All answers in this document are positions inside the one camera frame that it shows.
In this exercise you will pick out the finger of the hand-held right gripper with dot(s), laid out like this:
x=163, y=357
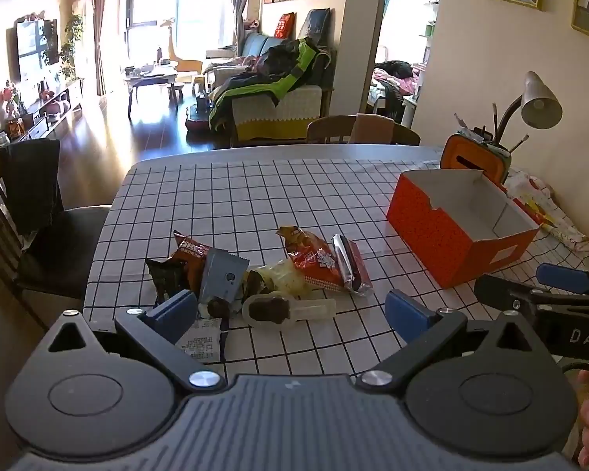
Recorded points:
x=500, y=292
x=564, y=278

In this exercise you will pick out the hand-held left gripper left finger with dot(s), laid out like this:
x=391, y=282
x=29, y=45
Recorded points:
x=174, y=314

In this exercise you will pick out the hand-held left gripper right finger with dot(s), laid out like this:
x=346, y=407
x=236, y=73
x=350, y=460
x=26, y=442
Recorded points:
x=407, y=314

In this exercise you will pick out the white label sachet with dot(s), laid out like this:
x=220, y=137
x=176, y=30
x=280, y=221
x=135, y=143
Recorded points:
x=203, y=341

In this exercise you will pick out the round chocolate candy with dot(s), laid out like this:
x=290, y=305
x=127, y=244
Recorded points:
x=218, y=306

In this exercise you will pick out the grey snack packet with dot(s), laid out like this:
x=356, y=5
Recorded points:
x=221, y=274

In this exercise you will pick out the dark red chip packet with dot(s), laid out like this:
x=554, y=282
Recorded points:
x=189, y=252

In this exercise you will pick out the silver brown chocolate bar wrapper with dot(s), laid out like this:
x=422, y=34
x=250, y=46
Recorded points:
x=353, y=265

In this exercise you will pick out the orange cardboard box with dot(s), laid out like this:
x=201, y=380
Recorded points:
x=437, y=235

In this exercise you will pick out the red orange snack packet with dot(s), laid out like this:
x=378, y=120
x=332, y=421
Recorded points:
x=314, y=262

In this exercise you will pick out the pale yellow snack packet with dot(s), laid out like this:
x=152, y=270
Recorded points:
x=284, y=279

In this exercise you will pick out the balloon print paper pack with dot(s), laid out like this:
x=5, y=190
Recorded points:
x=559, y=211

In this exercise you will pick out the dark wooden dining chair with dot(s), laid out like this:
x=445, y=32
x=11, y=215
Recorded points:
x=73, y=240

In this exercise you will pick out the orange green tissue box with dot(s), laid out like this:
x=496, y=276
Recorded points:
x=466, y=154

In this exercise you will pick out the white checked tablecloth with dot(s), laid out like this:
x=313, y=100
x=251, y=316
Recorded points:
x=275, y=191

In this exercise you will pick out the grey desk lamp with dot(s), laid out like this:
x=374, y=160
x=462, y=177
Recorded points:
x=537, y=100

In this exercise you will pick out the tan cloth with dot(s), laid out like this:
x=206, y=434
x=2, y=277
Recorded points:
x=373, y=130

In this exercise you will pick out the black garment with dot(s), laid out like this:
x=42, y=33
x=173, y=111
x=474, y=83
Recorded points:
x=32, y=181

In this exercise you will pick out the brown wooden dining chair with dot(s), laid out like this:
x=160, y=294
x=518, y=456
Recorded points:
x=329, y=130

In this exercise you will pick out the small dark stool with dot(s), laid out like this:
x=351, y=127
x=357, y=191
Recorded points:
x=177, y=94

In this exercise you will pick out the sofa with crochet cover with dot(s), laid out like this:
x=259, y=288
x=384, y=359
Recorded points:
x=280, y=113

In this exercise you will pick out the coffee table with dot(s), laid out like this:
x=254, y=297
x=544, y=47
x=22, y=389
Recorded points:
x=149, y=78

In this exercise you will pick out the white television cabinet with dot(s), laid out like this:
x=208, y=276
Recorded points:
x=54, y=103

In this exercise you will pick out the black green jacket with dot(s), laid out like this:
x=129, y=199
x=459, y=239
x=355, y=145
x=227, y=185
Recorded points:
x=275, y=76

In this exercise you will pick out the wooden giraffe figure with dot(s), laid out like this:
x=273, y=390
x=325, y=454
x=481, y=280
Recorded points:
x=172, y=46

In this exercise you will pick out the red flower arrangement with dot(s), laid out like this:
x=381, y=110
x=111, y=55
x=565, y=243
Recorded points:
x=7, y=100

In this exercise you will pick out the tall potted plant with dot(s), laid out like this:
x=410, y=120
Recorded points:
x=71, y=44

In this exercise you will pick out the television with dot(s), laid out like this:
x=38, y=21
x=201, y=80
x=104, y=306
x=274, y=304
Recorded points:
x=32, y=49

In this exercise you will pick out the dark cushion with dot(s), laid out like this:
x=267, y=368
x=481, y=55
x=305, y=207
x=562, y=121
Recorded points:
x=316, y=23

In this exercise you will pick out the red cushion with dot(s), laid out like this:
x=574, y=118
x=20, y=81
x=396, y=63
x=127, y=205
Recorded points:
x=284, y=24

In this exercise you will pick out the grey curtain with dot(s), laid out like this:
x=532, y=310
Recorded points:
x=239, y=5

